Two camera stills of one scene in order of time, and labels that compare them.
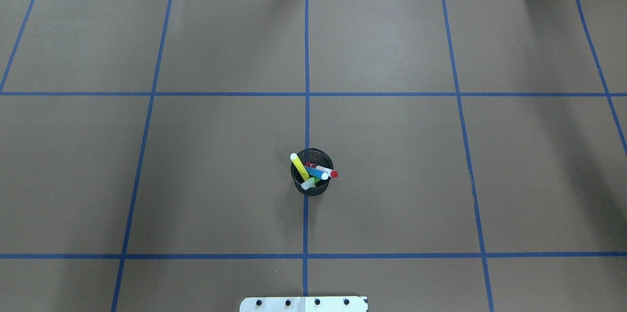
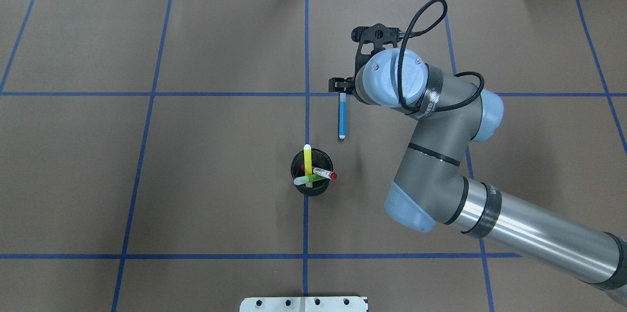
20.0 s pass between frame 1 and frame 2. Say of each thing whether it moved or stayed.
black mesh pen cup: stayed
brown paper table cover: stayed
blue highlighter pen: moved
